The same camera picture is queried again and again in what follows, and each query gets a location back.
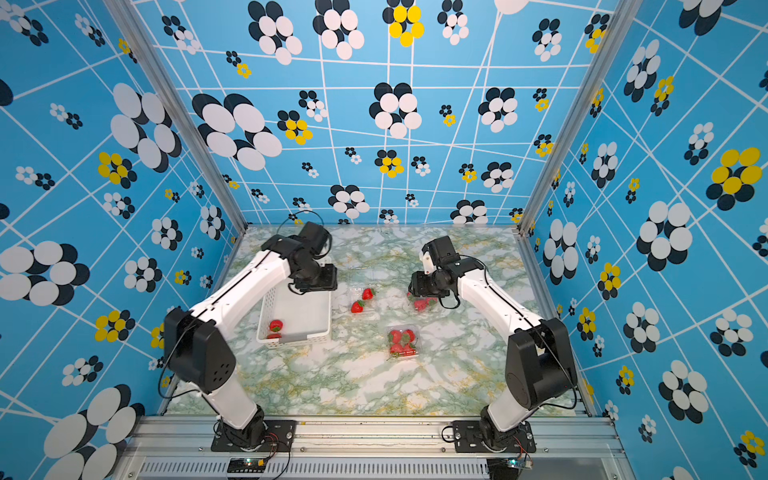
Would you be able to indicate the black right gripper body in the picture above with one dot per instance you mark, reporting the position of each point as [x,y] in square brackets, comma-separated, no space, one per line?
[427,285]

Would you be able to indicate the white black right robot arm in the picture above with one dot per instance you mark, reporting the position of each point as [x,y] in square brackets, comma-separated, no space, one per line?
[539,360]

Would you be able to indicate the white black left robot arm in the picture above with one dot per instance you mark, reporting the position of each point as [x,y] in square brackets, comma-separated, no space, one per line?
[290,281]

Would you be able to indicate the aluminium corner post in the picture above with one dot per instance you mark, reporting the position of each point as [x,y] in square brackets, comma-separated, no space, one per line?
[128,22]
[620,23]

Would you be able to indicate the aluminium corner post left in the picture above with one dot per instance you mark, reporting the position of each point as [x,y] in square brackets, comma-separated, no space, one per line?
[128,22]

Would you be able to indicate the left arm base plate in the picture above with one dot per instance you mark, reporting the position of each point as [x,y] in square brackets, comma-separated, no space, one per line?
[259,436]

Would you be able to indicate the white perforated plastic basket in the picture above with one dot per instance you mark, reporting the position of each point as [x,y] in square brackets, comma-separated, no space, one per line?
[306,318]

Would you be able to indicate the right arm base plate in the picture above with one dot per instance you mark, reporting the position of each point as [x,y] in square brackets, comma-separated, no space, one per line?
[481,436]

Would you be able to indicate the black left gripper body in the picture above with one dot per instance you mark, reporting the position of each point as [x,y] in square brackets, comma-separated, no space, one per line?
[319,278]

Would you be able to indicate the small green circuit board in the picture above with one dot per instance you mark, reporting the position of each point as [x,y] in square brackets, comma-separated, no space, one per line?
[246,466]

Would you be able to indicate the aluminium front rail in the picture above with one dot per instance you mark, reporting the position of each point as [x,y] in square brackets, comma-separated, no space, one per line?
[179,447]

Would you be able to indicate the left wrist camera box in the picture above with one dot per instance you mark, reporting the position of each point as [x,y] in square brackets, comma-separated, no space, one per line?
[316,238]

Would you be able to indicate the aluminium corner post right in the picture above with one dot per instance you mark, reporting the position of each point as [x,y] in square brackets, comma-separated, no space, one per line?
[620,23]

